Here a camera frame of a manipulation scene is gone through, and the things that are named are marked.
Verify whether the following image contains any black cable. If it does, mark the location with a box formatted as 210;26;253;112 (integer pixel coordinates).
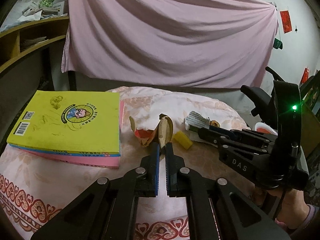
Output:
273;189;285;219

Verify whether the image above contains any pink hanging cloth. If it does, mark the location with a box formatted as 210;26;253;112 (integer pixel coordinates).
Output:
61;0;279;89

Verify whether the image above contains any person's right forearm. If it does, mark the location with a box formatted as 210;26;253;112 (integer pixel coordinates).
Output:
275;204;320;233

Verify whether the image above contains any pink book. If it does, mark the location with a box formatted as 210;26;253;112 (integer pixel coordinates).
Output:
15;100;125;170

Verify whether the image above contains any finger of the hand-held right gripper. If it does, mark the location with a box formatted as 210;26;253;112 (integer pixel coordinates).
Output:
198;127;276;153
218;140;272;180

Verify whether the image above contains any yellow block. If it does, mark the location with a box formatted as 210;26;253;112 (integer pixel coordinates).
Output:
174;131;193;150

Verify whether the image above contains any yellow book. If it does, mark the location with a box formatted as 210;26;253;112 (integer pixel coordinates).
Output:
7;90;121;157

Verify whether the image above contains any blue book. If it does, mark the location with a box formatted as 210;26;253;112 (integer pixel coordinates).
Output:
9;144;120;158

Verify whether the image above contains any wooden shelf desk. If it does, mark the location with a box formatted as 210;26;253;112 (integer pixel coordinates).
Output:
0;16;69;80

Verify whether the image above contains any red wall paper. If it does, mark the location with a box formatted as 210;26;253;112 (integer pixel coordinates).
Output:
279;10;292;33

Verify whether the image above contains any pile of loose papers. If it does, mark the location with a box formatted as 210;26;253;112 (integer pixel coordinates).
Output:
17;0;57;20

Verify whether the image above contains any red basin with white rim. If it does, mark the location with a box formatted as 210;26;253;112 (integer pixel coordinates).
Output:
255;122;309;173

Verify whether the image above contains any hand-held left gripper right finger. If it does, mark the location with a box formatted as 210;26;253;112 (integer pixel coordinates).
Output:
165;142;292;240

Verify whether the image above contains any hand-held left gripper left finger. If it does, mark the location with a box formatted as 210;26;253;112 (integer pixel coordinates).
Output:
31;142;160;240

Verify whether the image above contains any person's right hand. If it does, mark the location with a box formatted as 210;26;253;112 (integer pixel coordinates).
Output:
254;187;312;230

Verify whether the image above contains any floral tablecloth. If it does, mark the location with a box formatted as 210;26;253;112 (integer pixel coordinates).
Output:
0;86;265;240

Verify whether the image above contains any white box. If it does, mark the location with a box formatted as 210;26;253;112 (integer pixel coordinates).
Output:
54;1;67;14

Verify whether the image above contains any stack of papers in shelf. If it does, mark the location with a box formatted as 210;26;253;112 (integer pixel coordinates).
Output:
20;37;48;49

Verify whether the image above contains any printed white wrapper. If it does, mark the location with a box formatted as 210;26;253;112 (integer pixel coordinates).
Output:
185;111;209;132

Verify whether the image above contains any black office chair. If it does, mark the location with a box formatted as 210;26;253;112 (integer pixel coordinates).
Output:
240;66;320;128

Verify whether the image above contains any red and white paper wrapper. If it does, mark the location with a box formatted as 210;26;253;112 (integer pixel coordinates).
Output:
129;116;159;147

